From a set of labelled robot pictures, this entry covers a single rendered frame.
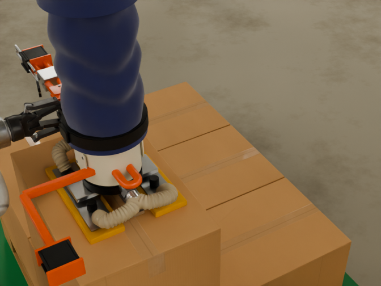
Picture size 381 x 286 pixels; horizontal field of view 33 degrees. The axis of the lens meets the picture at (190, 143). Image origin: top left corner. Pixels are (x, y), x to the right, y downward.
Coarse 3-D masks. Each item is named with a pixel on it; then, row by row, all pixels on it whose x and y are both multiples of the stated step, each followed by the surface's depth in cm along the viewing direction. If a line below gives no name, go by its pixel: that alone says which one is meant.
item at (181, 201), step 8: (144, 152) 195; (152, 160) 192; (152, 176) 181; (160, 176) 185; (144, 184) 182; (152, 184) 180; (160, 184) 182; (144, 192) 180; (152, 192) 179; (176, 200) 177; (184, 200) 177; (160, 208) 175; (168, 208) 175; (176, 208) 177
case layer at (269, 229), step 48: (144, 96) 301; (192, 96) 300; (192, 144) 273; (240, 144) 273; (192, 192) 250; (240, 192) 250; (288, 192) 250; (240, 240) 231; (288, 240) 230; (336, 240) 230
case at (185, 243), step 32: (32, 160) 196; (160, 160) 194; (32, 224) 204; (64, 224) 174; (128, 224) 173; (160, 224) 173; (192, 224) 173; (96, 256) 164; (128, 256) 164; (160, 256) 166; (192, 256) 172
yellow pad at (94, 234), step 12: (48, 168) 190; (72, 168) 189; (60, 192) 181; (72, 204) 177; (84, 204) 176; (96, 204) 174; (108, 204) 177; (84, 216) 173; (84, 228) 170; (96, 228) 169; (120, 228) 170; (96, 240) 168
